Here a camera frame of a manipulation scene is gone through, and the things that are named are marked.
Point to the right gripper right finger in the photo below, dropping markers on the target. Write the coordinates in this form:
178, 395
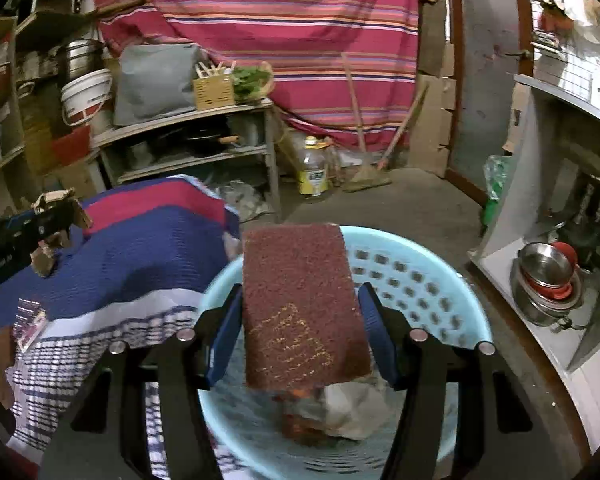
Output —
498, 433

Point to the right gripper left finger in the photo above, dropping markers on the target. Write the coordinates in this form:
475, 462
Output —
103, 433

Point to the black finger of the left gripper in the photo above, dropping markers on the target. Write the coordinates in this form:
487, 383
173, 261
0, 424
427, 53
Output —
18, 238

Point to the brown paper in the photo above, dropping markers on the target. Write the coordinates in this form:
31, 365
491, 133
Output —
55, 213

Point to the snack wrapper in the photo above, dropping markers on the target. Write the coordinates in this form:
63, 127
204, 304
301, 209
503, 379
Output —
348, 411

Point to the red scouring pad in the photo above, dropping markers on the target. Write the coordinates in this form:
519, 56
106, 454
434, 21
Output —
302, 323

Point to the grey wooden shelf unit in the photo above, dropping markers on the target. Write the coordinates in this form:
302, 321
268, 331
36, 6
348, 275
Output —
154, 149

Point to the striped blue red tablecloth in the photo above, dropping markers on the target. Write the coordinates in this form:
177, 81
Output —
138, 275

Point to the stacked steel bowls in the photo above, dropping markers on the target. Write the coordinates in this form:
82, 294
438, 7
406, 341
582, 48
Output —
546, 284

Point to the light blue plastic basket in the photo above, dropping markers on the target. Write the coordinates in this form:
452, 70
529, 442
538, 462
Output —
408, 278

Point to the white plastic bucket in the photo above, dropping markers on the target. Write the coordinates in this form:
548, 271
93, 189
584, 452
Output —
82, 98

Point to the white cabinet shelf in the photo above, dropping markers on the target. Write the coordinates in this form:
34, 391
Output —
552, 194

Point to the steel cooking pot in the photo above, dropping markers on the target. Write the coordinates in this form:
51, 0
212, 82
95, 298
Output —
79, 57

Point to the grey fabric bag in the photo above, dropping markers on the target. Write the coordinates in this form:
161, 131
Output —
155, 81

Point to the black frying pan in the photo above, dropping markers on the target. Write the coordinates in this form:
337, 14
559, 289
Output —
206, 146

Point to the yellow utensil holder box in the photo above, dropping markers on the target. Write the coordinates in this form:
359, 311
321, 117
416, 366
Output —
213, 86

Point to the green plastic bag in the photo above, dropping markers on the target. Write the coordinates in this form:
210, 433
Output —
495, 172

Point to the straw broom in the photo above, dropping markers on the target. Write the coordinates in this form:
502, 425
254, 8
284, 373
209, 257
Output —
368, 176

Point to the green vegetables bundle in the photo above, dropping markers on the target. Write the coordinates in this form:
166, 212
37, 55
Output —
252, 83

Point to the yellow label oil bottle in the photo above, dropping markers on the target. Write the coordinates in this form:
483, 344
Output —
313, 175

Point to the red striped hanging curtain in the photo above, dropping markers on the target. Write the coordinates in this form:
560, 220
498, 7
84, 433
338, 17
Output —
303, 41

